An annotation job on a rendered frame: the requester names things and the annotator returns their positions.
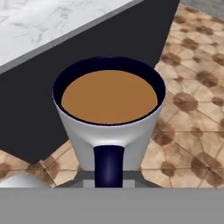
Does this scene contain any white rounded object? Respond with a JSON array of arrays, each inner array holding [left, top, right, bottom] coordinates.
[[0, 174, 51, 189]]

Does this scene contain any dark dining counter cabinet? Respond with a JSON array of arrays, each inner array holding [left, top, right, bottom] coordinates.
[[0, 0, 181, 166]]

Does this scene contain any white mug with dark handle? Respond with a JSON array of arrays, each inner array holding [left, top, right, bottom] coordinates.
[[52, 55, 166, 188]]

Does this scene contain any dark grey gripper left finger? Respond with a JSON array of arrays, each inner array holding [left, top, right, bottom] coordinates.
[[56, 171, 96, 189]]

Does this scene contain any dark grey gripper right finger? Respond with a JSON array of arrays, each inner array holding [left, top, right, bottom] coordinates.
[[123, 171, 162, 189]]

